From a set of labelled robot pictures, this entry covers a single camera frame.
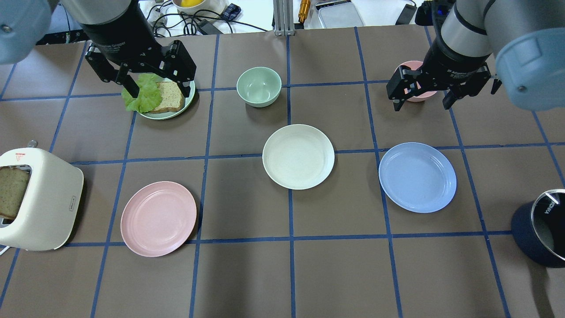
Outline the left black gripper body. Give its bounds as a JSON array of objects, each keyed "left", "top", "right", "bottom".
[{"left": 85, "top": 40, "right": 196, "bottom": 85}]

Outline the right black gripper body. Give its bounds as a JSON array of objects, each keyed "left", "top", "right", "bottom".
[{"left": 387, "top": 62, "right": 496, "bottom": 99}]

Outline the blue plate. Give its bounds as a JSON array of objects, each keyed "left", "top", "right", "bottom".
[{"left": 379, "top": 142, "right": 457, "bottom": 213}]

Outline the pink plate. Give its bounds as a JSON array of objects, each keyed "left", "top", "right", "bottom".
[{"left": 120, "top": 181, "right": 198, "bottom": 257}]

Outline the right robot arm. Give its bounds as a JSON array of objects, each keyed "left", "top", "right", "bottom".
[{"left": 387, "top": 0, "right": 565, "bottom": 111}]

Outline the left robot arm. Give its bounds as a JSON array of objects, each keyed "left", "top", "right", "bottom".
[{"left": 0, "top": 0, "right": 196, "bottom": 98}]

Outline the brown bread slice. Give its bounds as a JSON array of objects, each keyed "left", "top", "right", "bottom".
[{"left": 149, "top": 81, "right": 185, "bottom": 114}]

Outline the green lettuce leaf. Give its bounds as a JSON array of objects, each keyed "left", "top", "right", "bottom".
[{"left": 121, "top": 74, "right": 163, "bottom": 113}]

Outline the pink bowl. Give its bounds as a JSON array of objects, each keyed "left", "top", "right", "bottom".
[{"left": 394, "top": 61, "right": 438, "bottom": 102}]

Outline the green plate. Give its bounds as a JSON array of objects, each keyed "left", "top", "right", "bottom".
[{"left": 140, "top": 78, "right": 198, "bottom": 120}]

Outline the black power adapter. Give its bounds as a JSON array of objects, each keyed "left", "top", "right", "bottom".
[{"left": 196, "top": 20, "right": 223, "bottom": 35}]

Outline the white bowl with fruit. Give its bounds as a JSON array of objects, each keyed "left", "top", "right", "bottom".
[{"left": 172, "top": 0, "right": 228, "bottom": 17}]

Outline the green bowl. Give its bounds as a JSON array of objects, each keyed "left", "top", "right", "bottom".
[{"left": 236, "top": 67, "right": 282, "bottom": 107}]

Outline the silver metal tray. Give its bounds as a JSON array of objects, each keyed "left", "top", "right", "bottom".
[{"left": 315, "top": 0, "right": 365, "bottom": 28}]

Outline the cream white plate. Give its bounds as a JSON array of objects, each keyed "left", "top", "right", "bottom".
[{"left": 262, "top": 124, "right": 335, "bottom": 190}]

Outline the bread slice in toaster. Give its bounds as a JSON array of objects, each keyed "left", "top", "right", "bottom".
[{"left": 0, "top": 167, "right": 30, "bottom": 220}]

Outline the glass pot lid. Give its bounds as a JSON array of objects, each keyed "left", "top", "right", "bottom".
[{"left": 531, "top": 189, "right": 565, "bottom": 266}]

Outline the dark blue saucepan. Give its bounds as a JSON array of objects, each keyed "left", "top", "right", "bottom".
[{"left": 511, "top": 201, "right": 565, "bottom": 268}]

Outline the cream white toaster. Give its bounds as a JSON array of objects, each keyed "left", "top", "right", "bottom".
[{"left": 0, "top": 148, "right": 83, "bottom": 251}]

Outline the aluminium frame post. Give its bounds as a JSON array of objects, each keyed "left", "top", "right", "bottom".
[{"left": 273, "top": 0, "right": 295, "bottom": 36}]

